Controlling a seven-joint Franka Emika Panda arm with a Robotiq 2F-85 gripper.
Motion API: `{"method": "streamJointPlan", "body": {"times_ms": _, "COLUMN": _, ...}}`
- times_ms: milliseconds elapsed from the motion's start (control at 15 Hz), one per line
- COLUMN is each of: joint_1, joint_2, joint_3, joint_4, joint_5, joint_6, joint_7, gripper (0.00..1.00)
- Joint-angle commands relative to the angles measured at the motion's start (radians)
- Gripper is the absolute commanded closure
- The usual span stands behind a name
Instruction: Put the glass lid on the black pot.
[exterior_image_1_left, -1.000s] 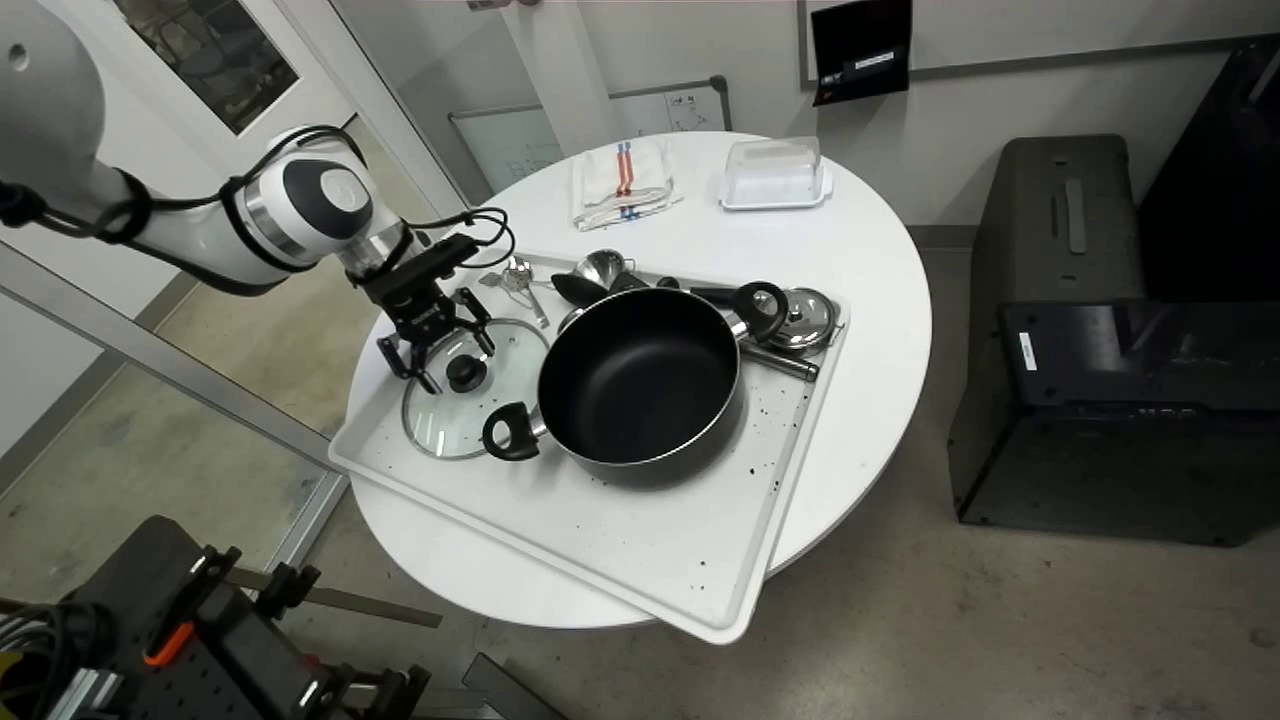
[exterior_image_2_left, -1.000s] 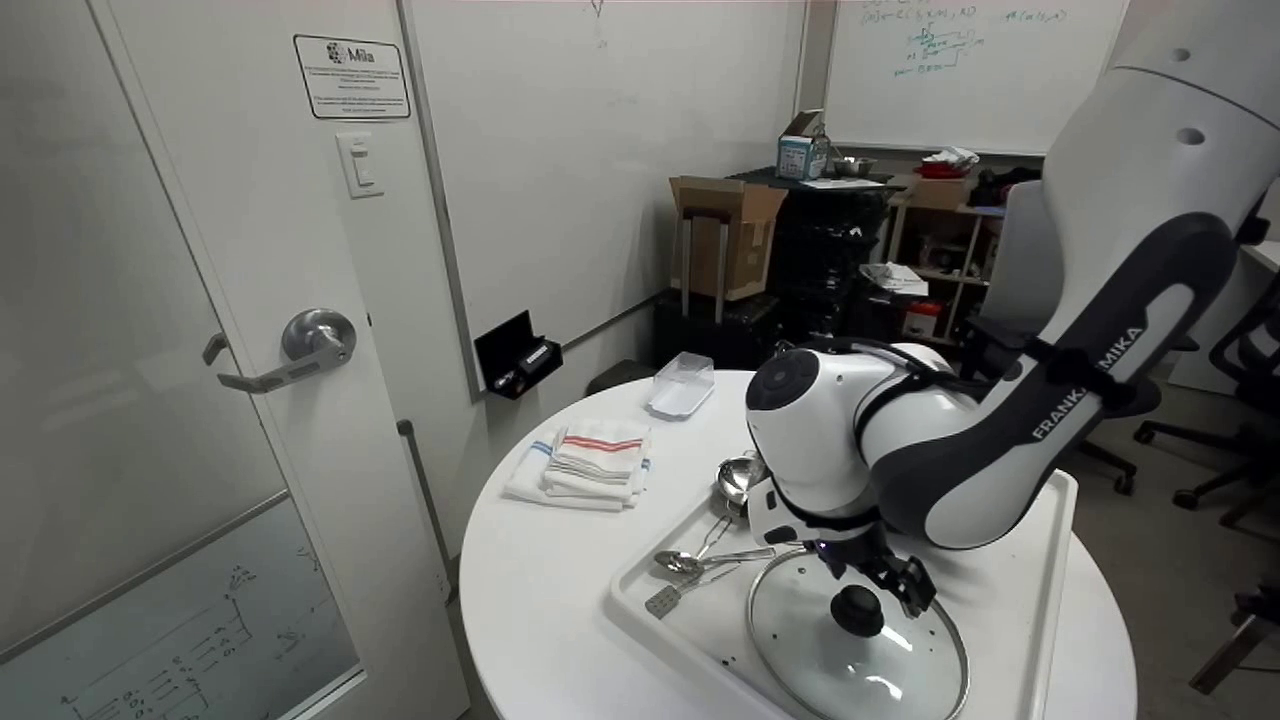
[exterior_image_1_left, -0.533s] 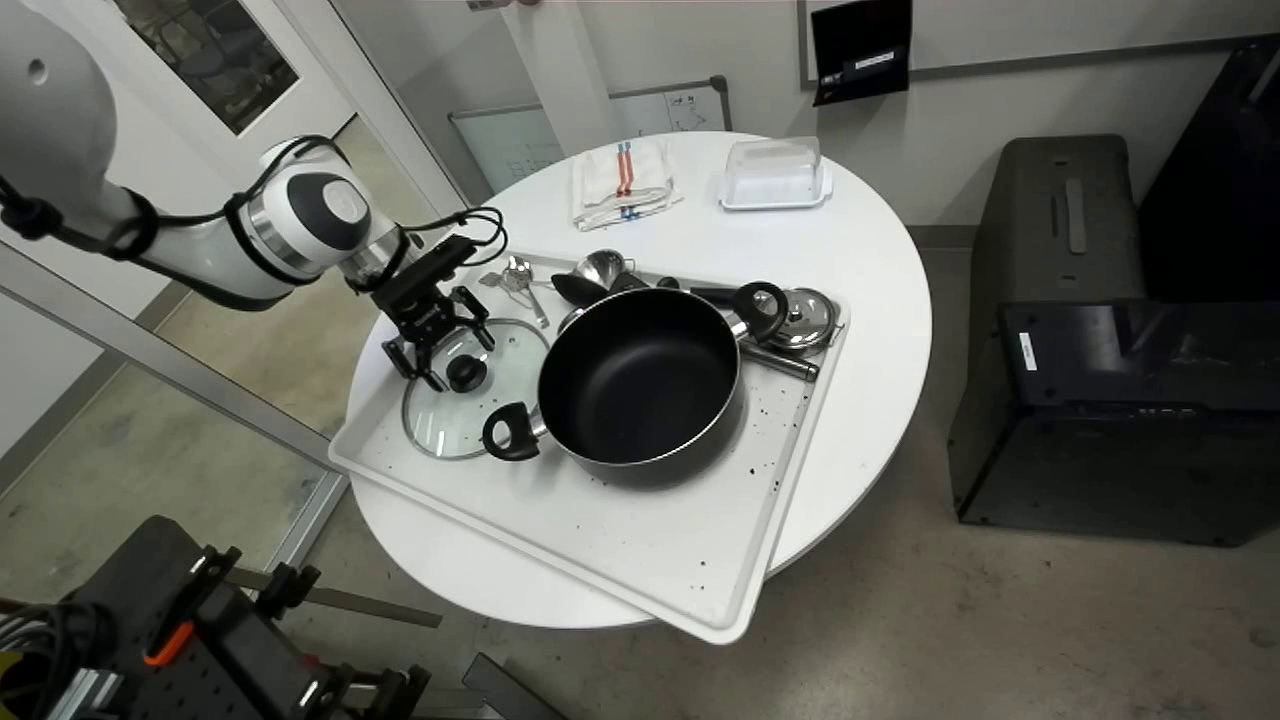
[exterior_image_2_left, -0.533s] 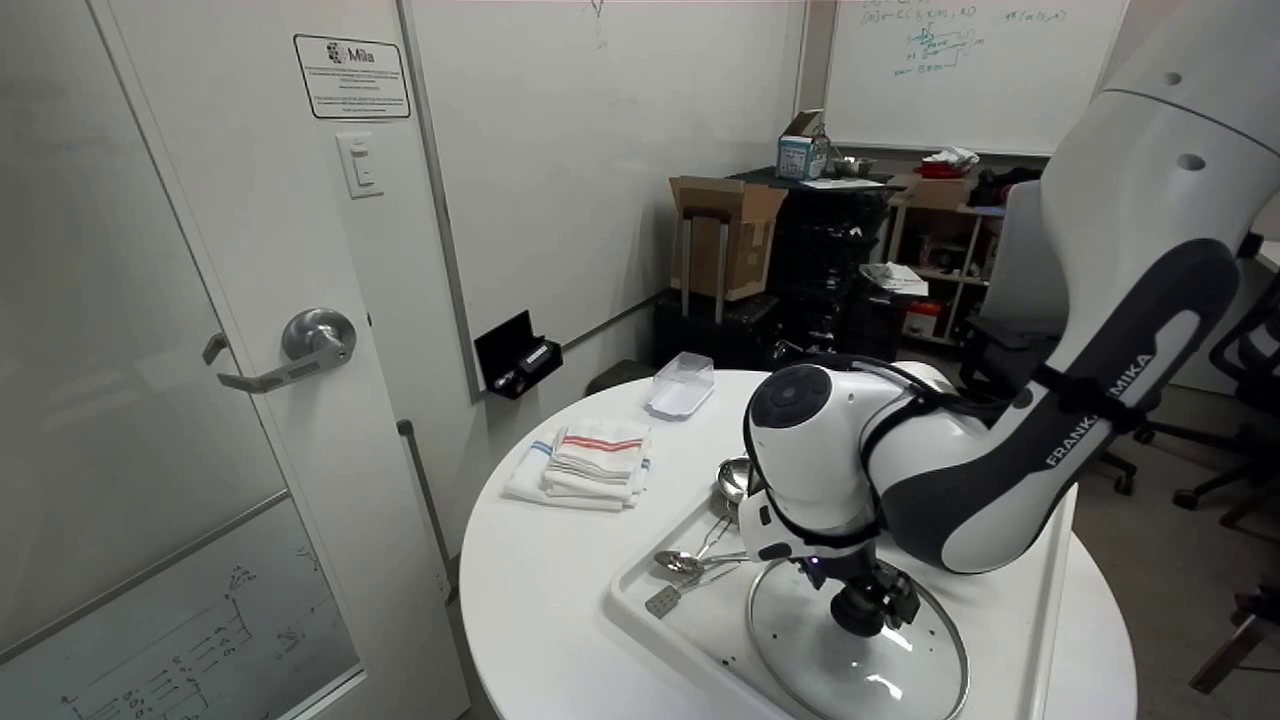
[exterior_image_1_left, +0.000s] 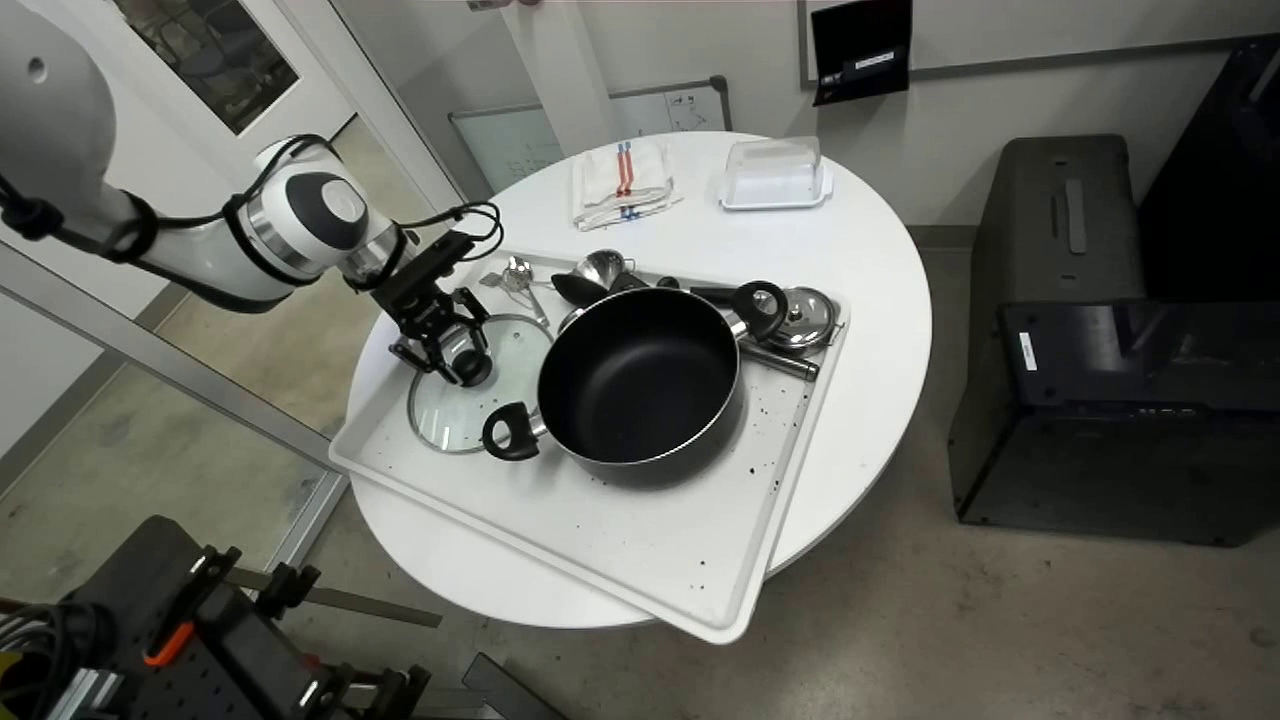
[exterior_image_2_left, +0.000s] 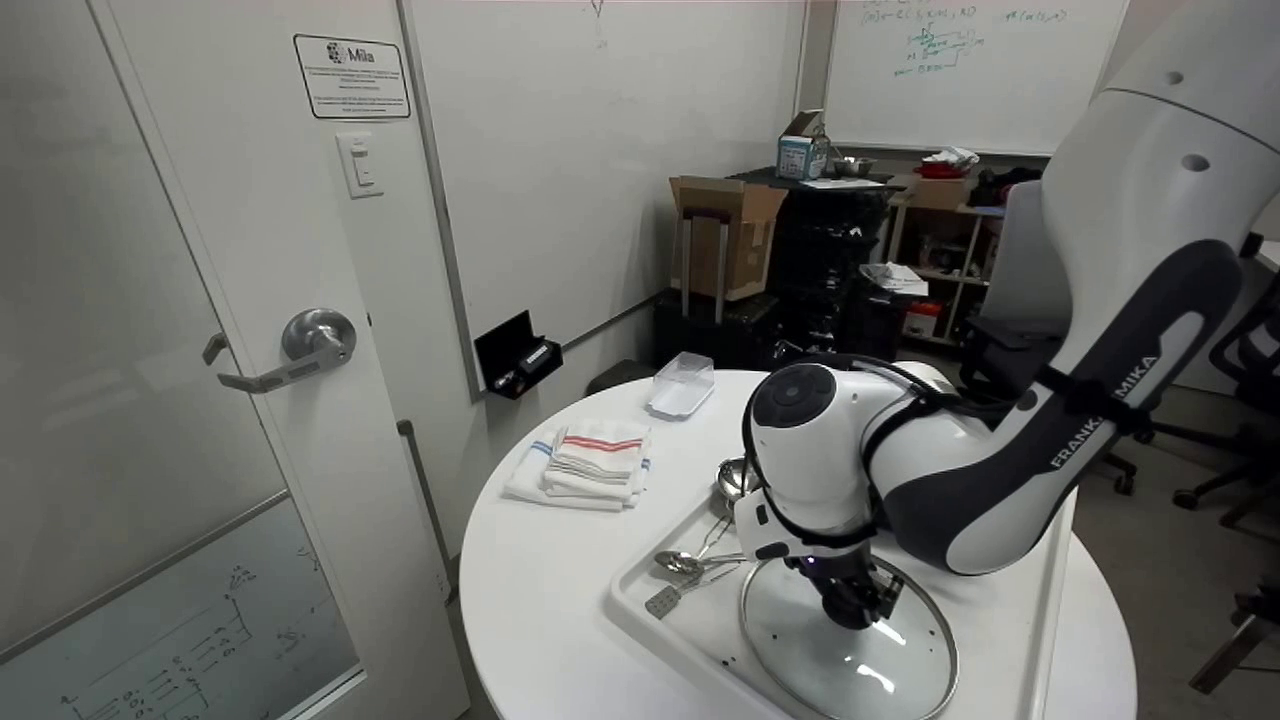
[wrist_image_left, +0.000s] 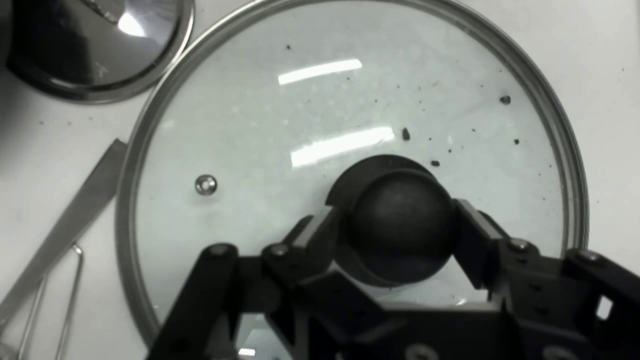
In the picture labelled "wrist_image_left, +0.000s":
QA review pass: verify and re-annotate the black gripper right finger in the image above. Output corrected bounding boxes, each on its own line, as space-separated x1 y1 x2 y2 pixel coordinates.
451 196 640 360

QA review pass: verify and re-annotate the glass lid with black knob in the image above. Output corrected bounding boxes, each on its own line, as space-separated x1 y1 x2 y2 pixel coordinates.
115 0 593 349

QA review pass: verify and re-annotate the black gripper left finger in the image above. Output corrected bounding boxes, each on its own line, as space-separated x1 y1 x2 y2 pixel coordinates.
147 206 348 360

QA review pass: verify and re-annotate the wire handled metal utensil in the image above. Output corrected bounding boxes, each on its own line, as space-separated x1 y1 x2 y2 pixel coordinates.
17 242 86 360

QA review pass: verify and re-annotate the white plastic tray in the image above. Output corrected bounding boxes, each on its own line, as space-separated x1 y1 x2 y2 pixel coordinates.
0 0 640 360

